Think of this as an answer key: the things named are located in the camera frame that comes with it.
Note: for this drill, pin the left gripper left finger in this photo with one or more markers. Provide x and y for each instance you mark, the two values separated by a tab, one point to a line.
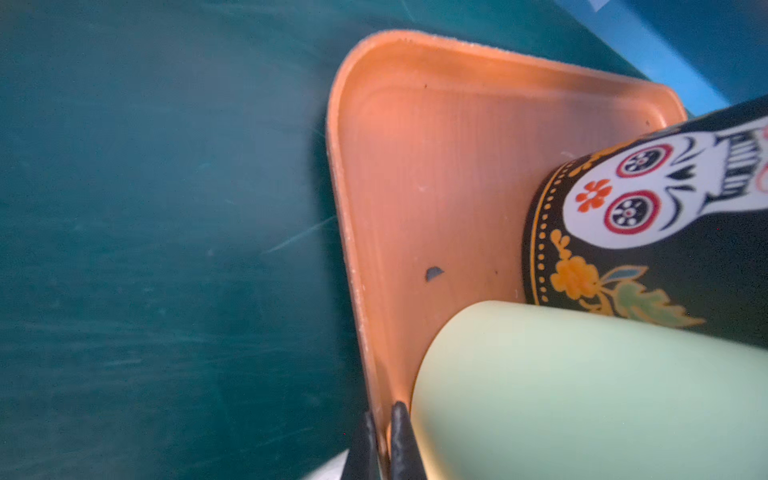
362	459

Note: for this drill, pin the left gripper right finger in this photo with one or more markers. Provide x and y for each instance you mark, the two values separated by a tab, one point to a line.
405	459

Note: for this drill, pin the orange plastic tray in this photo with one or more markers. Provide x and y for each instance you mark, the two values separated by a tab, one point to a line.
436	148

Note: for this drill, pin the light green mug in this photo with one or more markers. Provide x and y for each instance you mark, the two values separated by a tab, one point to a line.
512	391

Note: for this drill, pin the black skull mug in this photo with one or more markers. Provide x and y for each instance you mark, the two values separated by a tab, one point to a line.
668	229

